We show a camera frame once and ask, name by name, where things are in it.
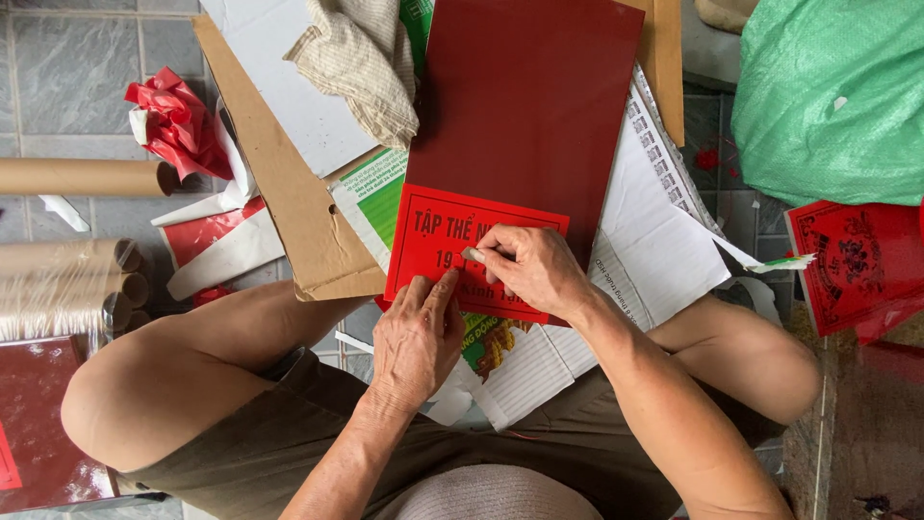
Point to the crumpled red plastic wrap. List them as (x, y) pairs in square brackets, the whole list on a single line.
[(177, 123)]

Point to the small white paper scrap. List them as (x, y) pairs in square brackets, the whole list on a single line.
[(65, 211)]

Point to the plastic-wrapped bundle of cardboard tubes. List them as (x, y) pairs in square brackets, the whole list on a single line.
[(58, 289)]

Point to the person's olive shorts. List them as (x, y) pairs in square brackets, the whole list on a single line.
[(252, 455)]

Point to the beige striped cloth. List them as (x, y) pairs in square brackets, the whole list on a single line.
[(361, 65)]

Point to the beige bundle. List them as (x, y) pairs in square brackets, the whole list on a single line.
[(725, 13)]

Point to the small red paper scraps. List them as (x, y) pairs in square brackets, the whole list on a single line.
[(709, 159)]

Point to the narrow brown cardboard strip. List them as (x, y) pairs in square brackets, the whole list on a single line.
[(668, 65)]

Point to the green woven plastic sack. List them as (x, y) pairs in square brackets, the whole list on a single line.
[(830, 94)]

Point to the brown cardboard sheet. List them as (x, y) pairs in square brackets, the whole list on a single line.
[(289, 209)]

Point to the red papers with black ornament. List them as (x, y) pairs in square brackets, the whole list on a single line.
[(859, 267)]

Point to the small grey cutting blade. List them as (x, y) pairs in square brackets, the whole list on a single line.
[(471, 254)]

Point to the bright red lettered stencil sheet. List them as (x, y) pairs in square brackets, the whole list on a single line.
[(426, 231)]

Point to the red and white paper offcuts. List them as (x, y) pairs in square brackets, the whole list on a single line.
[(216, 242)]

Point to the single brown cardboard tube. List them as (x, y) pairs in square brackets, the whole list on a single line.
[(79, 178)]

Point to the person's right leg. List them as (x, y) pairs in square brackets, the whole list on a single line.
[(751, 361)]

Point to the person's leg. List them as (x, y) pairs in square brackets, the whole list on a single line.
[(188, 361), (751, 361)]

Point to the white carton sheet green print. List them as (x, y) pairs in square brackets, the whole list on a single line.
[(650, 238)]

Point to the person's grey shirt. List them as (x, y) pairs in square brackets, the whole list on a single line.
[(491, 495)]

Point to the person's left hand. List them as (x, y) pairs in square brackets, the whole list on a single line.
[(415, 347)]

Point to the torn green and white strip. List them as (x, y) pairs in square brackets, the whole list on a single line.
[(783, 263)]

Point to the person's right hand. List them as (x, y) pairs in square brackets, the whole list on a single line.
[(538, 271)]

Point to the large dark red board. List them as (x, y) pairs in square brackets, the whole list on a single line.
[(527, 108)]

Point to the person's left leg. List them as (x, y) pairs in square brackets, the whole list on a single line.
[(188, 361)]

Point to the plain white cardboard sheet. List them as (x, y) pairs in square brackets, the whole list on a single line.
[(289, 94)]

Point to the glossy dark red sheet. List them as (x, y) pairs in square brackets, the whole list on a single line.
[(43, 426)]

